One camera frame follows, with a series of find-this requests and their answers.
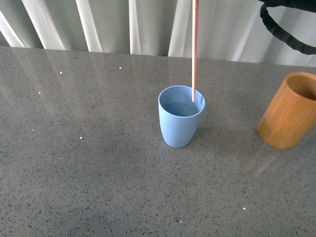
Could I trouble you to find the pink chopstick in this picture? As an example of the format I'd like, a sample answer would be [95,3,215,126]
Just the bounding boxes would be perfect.
[192,0,199,102]

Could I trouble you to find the blue plastic cup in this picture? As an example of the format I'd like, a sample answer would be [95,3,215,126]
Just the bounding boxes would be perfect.
[158,85,206,148]

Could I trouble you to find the bamboo chopstick holder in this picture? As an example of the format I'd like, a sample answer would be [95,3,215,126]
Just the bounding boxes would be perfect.
[257,72,316,150]

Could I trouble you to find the white curtain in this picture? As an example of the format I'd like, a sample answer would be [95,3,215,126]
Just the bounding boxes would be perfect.
[0,0,316,67]

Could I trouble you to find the black cable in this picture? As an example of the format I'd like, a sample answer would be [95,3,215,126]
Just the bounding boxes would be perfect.
[258,0,316,55]

